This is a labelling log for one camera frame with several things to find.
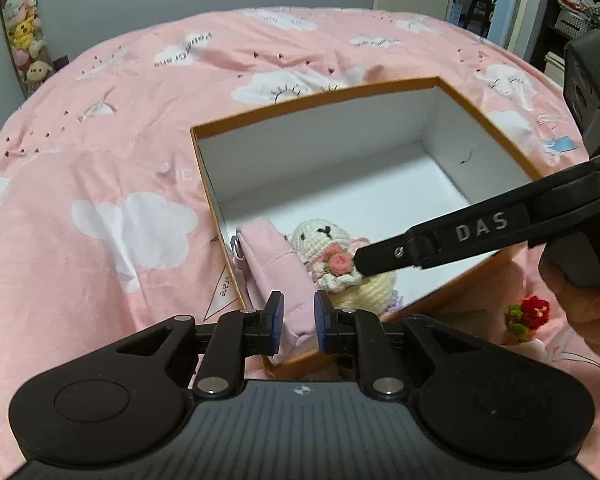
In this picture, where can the pink cloud print duvet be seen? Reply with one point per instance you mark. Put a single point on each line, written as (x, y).
(104, 227)

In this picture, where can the white crochet bunny doll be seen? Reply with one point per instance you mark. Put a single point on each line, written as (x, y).
(327, 252)

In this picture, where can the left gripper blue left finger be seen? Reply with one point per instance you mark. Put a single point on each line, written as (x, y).
(264, 328)

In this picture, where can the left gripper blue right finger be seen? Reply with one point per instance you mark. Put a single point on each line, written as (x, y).
(335, 329)

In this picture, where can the dark storage shelf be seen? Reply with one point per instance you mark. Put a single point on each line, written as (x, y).
(563, 20)

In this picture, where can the crochet orange red flower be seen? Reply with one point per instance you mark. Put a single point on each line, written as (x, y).
(526, 316)

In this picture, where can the hanging plush toy stack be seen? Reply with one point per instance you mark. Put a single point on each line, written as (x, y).
(27, 43)

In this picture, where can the orange cardboard storage box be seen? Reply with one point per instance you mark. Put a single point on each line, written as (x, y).
(375, 160)

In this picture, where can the pink zip pouch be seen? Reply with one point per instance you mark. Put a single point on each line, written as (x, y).
(269, 264)

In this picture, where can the person's right hand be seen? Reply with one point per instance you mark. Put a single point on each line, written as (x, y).
(581, 305)

